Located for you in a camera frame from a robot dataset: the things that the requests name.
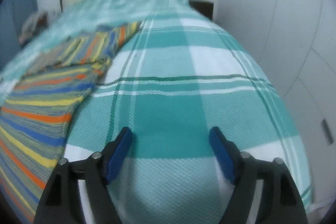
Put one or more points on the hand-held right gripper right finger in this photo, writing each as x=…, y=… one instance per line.
x=223, y=155

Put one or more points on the blue curtain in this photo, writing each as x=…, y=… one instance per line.
x=15, y=16

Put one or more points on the pile of colourful clothes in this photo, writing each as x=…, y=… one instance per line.
x=32, y=27

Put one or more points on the green plaid bedspread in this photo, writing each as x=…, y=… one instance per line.
x=170, y=113

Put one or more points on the white wardrobe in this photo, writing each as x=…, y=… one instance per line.
x=275, y=29

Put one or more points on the striped knit sweater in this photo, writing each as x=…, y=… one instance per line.
x=39, y=108

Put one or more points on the dark wooden nightstand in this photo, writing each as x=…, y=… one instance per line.
x=203, y=8

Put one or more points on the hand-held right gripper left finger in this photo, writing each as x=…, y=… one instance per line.
x=118, y=158

